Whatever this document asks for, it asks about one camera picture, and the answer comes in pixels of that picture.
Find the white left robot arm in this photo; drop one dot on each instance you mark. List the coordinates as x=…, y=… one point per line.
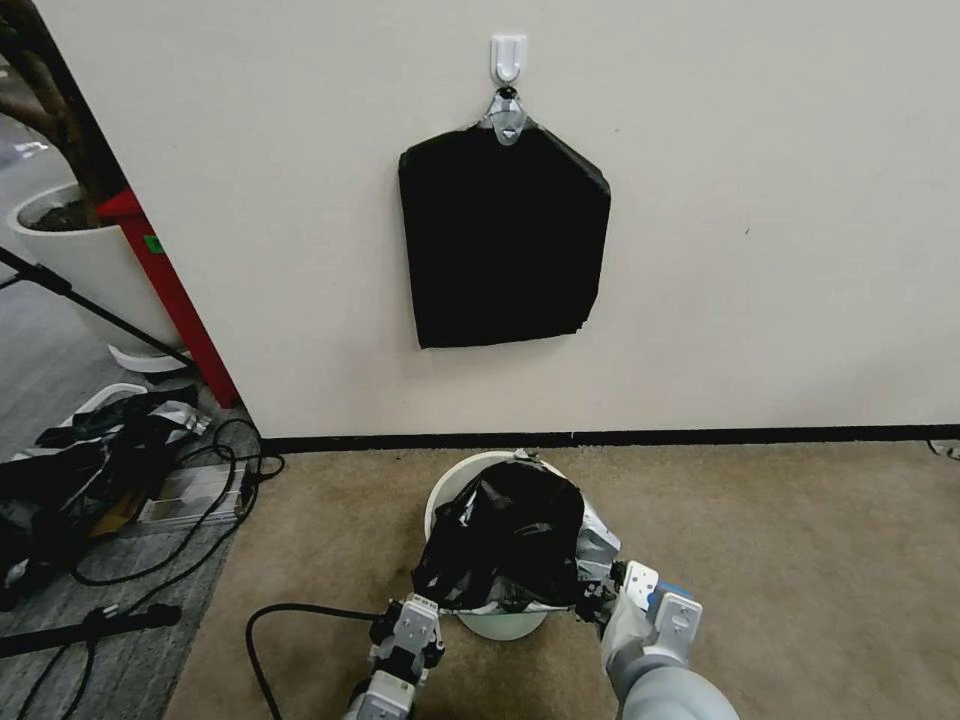
x=386, y=697

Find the white round trash bin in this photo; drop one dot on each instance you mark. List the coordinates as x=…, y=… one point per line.
x=495, y=624

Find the black folded trash bag stack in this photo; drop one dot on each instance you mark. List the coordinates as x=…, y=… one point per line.
x=506, y=240

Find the black baseboard strip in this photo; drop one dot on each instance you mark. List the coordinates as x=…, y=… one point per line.
x=675, y=433

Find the black tripod bar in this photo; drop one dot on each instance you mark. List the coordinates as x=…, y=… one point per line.
x=142, y=616

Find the pile of black bags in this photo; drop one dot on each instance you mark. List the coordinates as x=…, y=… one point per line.
x=82, y=465

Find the white pot saucer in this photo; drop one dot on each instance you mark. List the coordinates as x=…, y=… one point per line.
x=150, y=361

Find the green label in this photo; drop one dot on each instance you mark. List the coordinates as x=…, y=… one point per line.
x=153, y=244

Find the black tripod leg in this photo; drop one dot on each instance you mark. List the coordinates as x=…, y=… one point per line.
x=75, y=296

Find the white plant pot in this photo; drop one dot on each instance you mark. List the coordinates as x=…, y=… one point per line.
x=82, y=262

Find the silver metal clip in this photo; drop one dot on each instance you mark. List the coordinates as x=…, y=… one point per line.
x=508, y=124

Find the potted plant trunk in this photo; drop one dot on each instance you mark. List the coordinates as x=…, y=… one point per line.
x=52, y=112

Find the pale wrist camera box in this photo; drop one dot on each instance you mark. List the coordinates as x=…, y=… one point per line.
x=643, y=583
x=416, y=622

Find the red upright post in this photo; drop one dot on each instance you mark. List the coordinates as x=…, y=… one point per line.
x=176, y=315

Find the white wall hook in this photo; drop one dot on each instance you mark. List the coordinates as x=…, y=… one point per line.
x=508, y=52

